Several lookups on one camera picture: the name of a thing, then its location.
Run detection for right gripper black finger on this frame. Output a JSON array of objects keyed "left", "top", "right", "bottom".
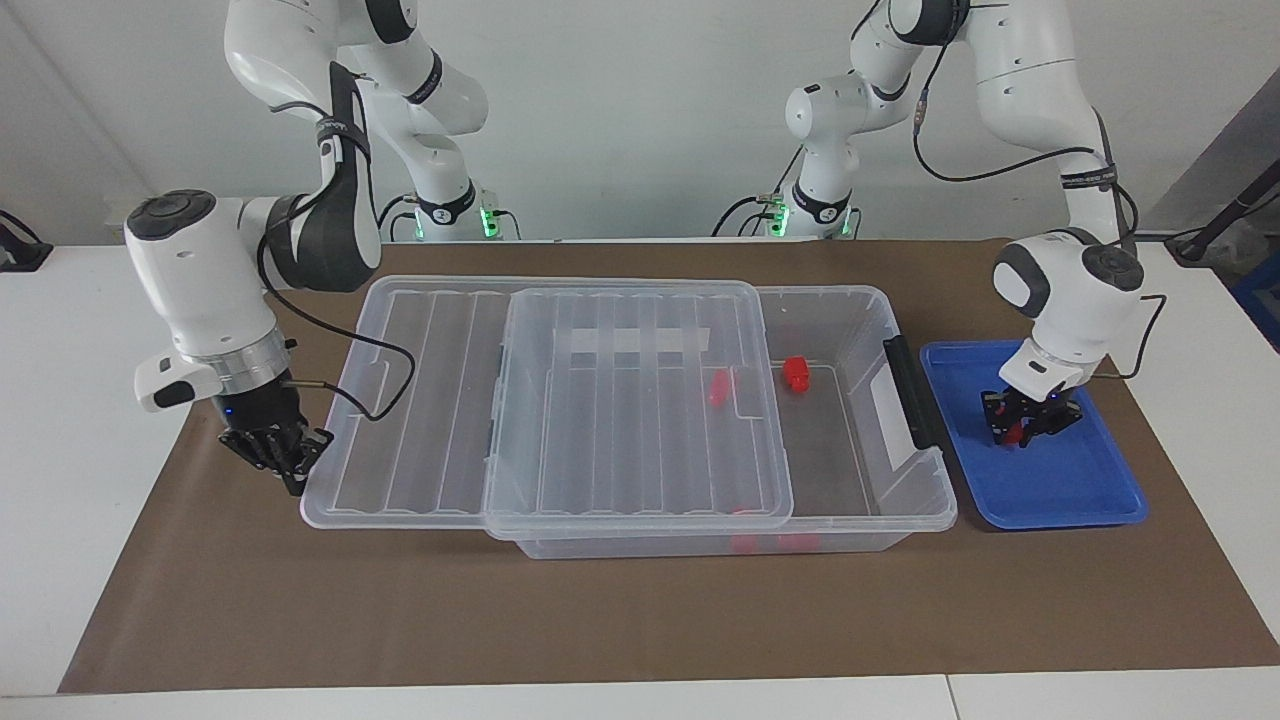
[
  {"left": 220, "top": 432, "right": 286, "bottom": 471},
  {"left": 268, "top": 425, "right": 336, "bottom": 498}
]

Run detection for clear ribbed plastic lid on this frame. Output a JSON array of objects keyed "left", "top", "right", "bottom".
[{"left": 300, "top": 277, "right": 796, "bottom": 531}]

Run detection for blue plastic tray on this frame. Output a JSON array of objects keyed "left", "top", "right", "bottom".
[{"left": 918, "top": 339, "right": 1150, "bottom": 531}]

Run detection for clear plastic storage box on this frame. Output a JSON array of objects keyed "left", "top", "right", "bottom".
[{"left": 485, "top": 283, "right": 959, "bottom": 561}]

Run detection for brown table mat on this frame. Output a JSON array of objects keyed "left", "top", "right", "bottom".
[{"left": 57, "top": 240, "right": 1280, "bottom": 695}]

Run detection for blue crate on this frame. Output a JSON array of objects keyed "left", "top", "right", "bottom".
[{"left": 1232, "top": 250, "right": 1280, "bottom": 351}]

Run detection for black stand pole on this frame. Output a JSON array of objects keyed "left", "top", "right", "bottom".
[{"left": 1165, "top": 160, "right": 1280, "bottom": 263}]

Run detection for black clamp device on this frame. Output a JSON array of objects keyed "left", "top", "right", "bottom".
[{"left": 0, "top": 210, "right": 53, "bottom": 273}]

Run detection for black box latch handle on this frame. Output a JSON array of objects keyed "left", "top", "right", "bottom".
[{"left": 883, "top": 335, "right": 943, "bottom": 453}]

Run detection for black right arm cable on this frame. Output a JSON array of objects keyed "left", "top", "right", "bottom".
[{"left": 257, "top": 75, "right": 417, "bottom": 423}]

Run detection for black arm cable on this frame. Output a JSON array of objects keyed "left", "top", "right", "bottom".
[
  {"left": 910, "top": 0, "right": 1168, "bottom": 381},
  {"left": 257, "top": 75, "right": 417, "bottom": 423}
]

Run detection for black right base cables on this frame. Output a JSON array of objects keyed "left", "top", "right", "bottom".
[{"left": 376, "top": 195, "right": 421, "bottom": 242}]

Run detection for black base cables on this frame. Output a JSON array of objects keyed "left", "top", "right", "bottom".
[
  {"left": 376, "top": 195, "right": 421, "bottom": 242},
  {"left": 712, "top": 195, "right": 801, "bottom": 239}
]

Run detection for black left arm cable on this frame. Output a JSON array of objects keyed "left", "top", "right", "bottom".
[{"left": 910, "top": 0, "right": 1168, "bottom": 381}]

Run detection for black left base cables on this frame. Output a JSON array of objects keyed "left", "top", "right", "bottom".
[{"left": 712, "top": 195, "right": 801, "bottom": 239}]

